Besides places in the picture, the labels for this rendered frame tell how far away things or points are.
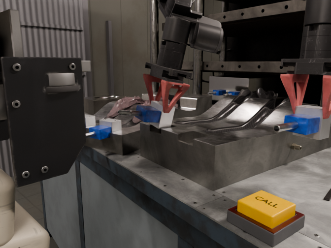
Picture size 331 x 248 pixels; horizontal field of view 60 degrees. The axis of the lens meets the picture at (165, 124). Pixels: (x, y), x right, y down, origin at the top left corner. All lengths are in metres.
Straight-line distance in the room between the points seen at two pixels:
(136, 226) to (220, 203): 0.36
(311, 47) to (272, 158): 0.27
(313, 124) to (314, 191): 0.14
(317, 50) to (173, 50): 0.27
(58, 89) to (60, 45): 2.66
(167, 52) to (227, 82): 0.96
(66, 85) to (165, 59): 0.28
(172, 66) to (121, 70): 2.87
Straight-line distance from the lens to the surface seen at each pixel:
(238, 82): 1.51
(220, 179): 0.57
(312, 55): 0.54
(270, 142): 0.67
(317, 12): 0.55
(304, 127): 0.53
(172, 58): 0.63
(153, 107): 0.67
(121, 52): 3.49
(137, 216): 0.81
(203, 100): 1.08
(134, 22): 3.64
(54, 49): 3.03
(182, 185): 0.58
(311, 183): 0.66
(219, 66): 1.61
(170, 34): 0.63
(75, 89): 0.41
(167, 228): 0.69
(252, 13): 1.50
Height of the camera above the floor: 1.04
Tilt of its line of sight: 12 degrees down
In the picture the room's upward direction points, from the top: straight up
